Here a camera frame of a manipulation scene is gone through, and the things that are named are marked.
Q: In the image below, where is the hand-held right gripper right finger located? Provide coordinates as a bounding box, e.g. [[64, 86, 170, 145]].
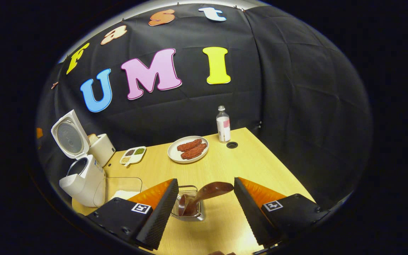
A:
[[233, 177, 330, 248]]

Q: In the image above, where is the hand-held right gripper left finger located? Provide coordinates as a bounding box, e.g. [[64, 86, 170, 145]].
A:
[[86, 178, 179, 251]]

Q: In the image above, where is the metal wire chopstick holder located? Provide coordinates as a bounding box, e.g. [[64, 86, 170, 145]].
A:
[[170, 185, 205, 221]]

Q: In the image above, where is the brown wooden spoon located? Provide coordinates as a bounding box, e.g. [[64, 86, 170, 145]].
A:
[[178, 182, 234, 216]]

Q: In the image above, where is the white rice cooker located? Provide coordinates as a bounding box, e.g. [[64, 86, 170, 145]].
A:
[[51, 109, 107, 208]]

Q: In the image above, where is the clear plastic container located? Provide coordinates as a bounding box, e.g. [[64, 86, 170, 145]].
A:
[[93, 177, 143, 208]]

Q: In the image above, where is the white round plate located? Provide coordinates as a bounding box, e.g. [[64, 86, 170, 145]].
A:
[[167, 136, 209, 164]]

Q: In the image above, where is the white divided grain dish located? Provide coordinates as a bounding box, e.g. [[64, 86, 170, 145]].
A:
[[119, 146, 147, 167]]

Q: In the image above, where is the white toaster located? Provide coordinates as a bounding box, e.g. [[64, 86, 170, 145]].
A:
[[88, 133, 116, 168]]

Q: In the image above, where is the red meat piece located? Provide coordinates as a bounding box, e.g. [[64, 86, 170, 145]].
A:
[[181, 143, 207, 160], [177, 139, 203, 152]]

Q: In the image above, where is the clear bottle with pink label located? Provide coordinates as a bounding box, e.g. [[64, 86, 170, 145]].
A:
[[216, 106, 231, 143]]

